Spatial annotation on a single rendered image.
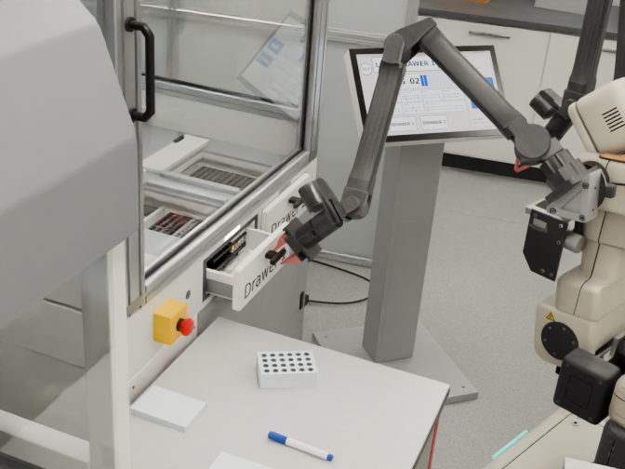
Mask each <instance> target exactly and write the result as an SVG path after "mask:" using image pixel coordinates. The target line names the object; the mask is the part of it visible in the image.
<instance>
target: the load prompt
mask: <svg viewBox="0 0 625 469"><path fill-rule="evenodd" d="M381 59H382V57H371V60H372V65H373V71H374V73H378V72H379V64H380V61H381ZM406 71H407V72H419V71H442V70H441V69H440V68H439V67H438V66H437V65H436V64H435V63H434V62H433V61H432V59H431V58H429V57H428V56H415V57H414V58H413V59H411V60H410V61H409V62H408V63H407V66H406Z"/></svg>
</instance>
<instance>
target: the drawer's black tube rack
mask: <svg viewBox="0 0 625 469"><path fill-rule="evenodd" d="M245 246H246V242H245V241H244V243H241V246H238V248H236V250H234V251H233V252H230V250H228V251H227V252H225V253H224V254H223V255H222V256H221V257H220V258H219V259H218V260H217V261H215V262H214V263H212V262H208V261H207V262H206V268H209V269H212V270H216V271H218V270H219V269H220V268H224V267H225V264H226V263H227V262H228V261H229V260H230V259H231V258H232V257H234V256H235V255H238V252H239V251H240V250H241V249H242V248H243V247H245Z"/></svg>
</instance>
